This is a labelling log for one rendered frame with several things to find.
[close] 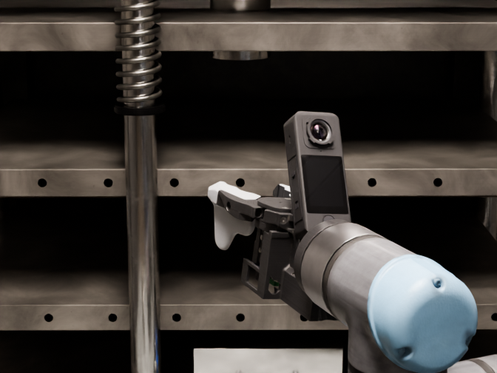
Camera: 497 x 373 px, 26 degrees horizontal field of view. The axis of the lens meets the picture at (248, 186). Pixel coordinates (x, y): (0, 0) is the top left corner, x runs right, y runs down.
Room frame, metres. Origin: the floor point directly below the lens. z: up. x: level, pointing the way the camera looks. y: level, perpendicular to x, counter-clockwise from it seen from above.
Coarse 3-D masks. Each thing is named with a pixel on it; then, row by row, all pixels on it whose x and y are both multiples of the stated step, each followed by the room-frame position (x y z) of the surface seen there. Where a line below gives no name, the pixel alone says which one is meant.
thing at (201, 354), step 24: (216, 336) 1.87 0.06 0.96; (240, 336) 1.87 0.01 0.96; (264, 336) 1.87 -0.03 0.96; (288, 336) 1.87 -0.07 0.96; (312, 336) 1.87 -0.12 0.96; (336, 336) 1.87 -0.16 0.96; (216, 360) 1.81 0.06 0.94; (240, 360) 1.81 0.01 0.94; (264, 360) 1.81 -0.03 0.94; (288, 360) 1.81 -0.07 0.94; (312, 360) 1.81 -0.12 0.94; (336, 360) 1.81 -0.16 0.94
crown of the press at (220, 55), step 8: (216, 0) 2.10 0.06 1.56; (224, 0) 2.09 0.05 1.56; (232, 0) 2.08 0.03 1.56; (240, 0) 2.08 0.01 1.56; (248, 0) 2.09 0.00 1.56; (256, 0) 2.09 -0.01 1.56; (264, 0) 2.11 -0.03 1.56; (216, 8) 2.10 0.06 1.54; (224, 8) 2.09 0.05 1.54; (232, 8) 2.08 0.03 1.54; (240, 8) 2.08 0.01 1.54; (248, 8) 2.09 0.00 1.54; (256, 8) 2.09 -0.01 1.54; (264, 8) 2.11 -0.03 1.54; (216, 56) 2.11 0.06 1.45; (224, 56) 2.09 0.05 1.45; (232, 56) 2.08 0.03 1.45; (240, 56) 2.08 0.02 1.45; (248, 56) 2.09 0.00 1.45; (256, 56) 2.09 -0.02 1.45; (264, 56) 2.11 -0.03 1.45
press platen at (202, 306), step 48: (0, 240) 2.22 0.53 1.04; (48, 240) 2.22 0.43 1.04; (96, 240) 2.22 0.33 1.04; (192, 240) 2.22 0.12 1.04; (240, 240) 2.22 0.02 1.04; (432, 240) 2.22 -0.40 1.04; (480, 240) 2.22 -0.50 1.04; (0, 288) 1.91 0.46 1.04; (48, 288) 1.91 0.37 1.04; (96, 288) 1.91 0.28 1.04; (192, 288) 1.91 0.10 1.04; (240, 288) 1.91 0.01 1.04; (480, 288) 1.91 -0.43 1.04
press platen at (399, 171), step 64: (0, 128) 2.19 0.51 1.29; (64, 128) 2.19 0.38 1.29; (192, 128) 2.19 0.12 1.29; (256, 128) 2.19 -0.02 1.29; (384, 128) 2.19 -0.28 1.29; (448, 128) 2.19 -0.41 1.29; (0, 192) 1.82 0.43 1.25; (64, 192) 1.82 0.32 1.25; (192, 192) 1.82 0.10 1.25; (256, 192) 1.82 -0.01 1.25; (384, 192) 1.82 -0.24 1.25; (448, 192) 1.82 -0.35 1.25
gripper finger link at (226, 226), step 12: (216, 192) 0.98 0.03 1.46; (240, 192) 0.97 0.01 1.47; (216, 204) 0.99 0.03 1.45; (216, 216) 0.99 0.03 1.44; (228, 216) 0.98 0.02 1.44; (216, 228) 0.99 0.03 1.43; (228, 228) 0.97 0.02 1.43; (240, 228) 0.96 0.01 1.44; (252, 228) 0.95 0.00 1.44; (216, 240) 0.99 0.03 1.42; (228, 240) 0.97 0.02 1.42
